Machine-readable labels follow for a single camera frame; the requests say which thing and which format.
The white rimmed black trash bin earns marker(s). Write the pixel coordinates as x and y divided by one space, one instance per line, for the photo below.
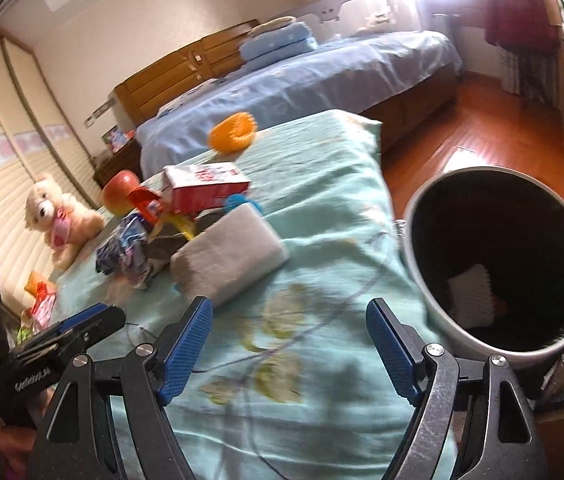
502 240

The yellow wrapper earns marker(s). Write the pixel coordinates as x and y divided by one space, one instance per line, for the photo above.
181 225

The red apple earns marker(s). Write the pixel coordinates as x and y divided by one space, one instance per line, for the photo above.
116 190

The wooden headboard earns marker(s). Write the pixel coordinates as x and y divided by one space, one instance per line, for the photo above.
161 80

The crumpled blue white wrapper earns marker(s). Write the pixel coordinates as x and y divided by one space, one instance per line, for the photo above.
121 250

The orange red snack packet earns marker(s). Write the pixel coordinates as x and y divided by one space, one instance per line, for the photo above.
41 300

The bed with blue sheet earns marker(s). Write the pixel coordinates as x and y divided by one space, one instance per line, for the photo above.
312 75

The dark wooden nightstand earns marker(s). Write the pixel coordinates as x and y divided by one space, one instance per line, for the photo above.
116 165

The cream teddy bear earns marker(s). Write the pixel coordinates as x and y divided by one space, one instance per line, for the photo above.
44 205

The folded blue quilt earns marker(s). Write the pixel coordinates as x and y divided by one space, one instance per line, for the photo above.
277 45

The small red wrapper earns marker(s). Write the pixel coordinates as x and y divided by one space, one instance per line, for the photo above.
144 202

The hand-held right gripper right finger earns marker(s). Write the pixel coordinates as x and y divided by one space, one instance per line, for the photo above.
392 350

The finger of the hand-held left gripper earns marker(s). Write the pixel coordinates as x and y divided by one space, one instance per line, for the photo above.
101 327
81 316

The wall switch panel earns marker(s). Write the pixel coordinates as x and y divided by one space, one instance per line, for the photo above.
99 112

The cream sliding wardrobe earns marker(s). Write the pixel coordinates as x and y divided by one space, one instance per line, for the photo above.
6 135

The photo frame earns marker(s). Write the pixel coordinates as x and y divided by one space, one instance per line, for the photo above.
116 137

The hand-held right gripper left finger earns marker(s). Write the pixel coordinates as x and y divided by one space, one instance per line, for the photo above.
186 350

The hanging red coat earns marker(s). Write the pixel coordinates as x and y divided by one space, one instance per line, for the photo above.
517 5

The blue round toy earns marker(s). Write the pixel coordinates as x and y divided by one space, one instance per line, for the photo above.
237 202

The teal floral blanket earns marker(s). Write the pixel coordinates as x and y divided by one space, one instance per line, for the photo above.
322 240

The beige pillow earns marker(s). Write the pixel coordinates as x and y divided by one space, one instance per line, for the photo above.
272 25

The red and white milk carton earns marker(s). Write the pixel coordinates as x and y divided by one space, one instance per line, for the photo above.
201 192

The patterned curtain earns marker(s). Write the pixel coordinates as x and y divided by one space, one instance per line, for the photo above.
527 70

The grey bed guard rail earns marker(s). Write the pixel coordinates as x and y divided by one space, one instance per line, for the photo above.
327 5

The white item in bin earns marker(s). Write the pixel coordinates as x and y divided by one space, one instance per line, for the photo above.
469 297

